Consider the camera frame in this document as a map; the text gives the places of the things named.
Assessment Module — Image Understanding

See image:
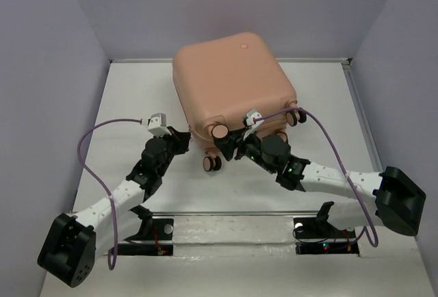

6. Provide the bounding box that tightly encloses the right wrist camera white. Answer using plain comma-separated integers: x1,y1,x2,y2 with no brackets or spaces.
243,109,264,140

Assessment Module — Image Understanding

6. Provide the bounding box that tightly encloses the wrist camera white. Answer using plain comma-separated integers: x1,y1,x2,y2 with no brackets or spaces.
243,109,264,140
140,113,171,138

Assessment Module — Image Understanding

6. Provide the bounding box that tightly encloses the pink hard-shell suitcase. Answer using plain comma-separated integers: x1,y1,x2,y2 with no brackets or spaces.
172,32,307,172

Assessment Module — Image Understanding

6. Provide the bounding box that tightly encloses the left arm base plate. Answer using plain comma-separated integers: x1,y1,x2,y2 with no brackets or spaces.
118,206,174,257

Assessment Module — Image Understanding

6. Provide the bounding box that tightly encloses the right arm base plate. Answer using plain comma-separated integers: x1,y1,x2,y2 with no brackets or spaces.
292,201,360,255

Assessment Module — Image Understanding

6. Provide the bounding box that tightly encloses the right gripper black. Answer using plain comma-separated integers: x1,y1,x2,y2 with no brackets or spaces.
215,125,277,175

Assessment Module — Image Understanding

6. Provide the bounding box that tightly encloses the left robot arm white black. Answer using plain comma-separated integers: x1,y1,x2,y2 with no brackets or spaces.
37,127,191,288

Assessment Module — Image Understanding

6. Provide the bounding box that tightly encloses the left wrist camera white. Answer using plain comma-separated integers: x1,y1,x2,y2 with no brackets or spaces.
140,113,171,138

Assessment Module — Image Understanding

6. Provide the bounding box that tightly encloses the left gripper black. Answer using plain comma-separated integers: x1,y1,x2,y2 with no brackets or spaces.
154,126,188,176

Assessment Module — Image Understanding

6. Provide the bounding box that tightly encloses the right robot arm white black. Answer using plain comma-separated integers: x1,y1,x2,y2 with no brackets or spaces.
213,131,426,237

